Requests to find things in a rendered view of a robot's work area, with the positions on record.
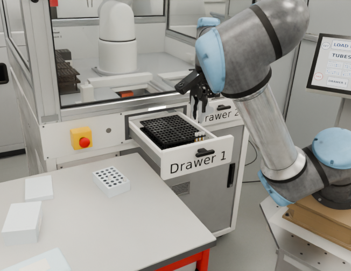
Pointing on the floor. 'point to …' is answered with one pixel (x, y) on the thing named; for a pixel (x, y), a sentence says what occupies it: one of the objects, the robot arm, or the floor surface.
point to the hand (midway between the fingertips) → (196, 118)
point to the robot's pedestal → (281, 265)
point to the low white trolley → (108, 222)
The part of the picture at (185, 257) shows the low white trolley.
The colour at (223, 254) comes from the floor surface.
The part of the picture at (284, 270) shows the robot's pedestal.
